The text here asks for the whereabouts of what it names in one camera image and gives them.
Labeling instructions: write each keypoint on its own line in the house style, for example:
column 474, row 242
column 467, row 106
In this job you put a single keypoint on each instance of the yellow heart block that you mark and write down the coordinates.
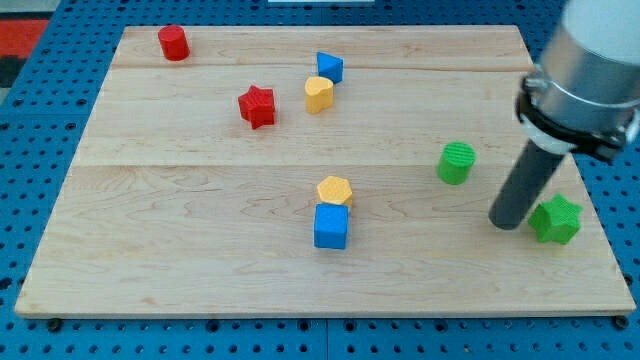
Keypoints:
column 319, row 94

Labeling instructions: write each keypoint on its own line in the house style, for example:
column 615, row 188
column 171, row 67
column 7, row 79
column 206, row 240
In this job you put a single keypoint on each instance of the red star block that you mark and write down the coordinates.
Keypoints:
column 257, row 106

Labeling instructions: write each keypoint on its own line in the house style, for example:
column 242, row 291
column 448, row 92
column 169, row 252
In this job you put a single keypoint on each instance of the green star block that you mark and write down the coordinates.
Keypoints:
column 556, row 220

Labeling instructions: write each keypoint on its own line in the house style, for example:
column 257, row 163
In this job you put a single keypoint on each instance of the blue triangle block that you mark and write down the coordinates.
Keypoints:
column 330, row 67

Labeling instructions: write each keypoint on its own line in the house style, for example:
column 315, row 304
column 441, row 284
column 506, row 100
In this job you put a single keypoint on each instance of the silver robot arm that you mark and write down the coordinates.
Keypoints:
column 583, row 94

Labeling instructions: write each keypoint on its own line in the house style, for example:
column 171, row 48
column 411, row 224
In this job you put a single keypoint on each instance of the blue cube block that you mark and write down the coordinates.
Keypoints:
column 331, row 226

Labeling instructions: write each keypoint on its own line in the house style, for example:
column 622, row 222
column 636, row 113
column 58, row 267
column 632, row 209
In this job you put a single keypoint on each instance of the green cylinder block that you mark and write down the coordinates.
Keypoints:
column 455, row 163

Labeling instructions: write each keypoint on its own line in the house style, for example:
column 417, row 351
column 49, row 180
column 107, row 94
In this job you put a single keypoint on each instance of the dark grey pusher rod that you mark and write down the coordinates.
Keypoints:
column 525, row 182

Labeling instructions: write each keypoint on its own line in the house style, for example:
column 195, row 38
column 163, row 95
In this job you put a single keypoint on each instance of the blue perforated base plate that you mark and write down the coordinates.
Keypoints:
column 53, row 60

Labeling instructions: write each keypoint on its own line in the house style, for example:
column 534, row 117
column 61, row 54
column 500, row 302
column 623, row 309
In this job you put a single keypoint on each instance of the red cylinder block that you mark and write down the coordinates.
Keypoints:
column 173, row 42

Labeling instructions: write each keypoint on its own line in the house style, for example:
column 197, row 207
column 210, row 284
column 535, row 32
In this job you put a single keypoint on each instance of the wooden board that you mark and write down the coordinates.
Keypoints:
column 174, row 207

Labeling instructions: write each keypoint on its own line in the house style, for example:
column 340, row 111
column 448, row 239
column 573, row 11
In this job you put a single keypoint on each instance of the yellow hexagon block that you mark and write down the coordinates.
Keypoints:
column 335, row 190

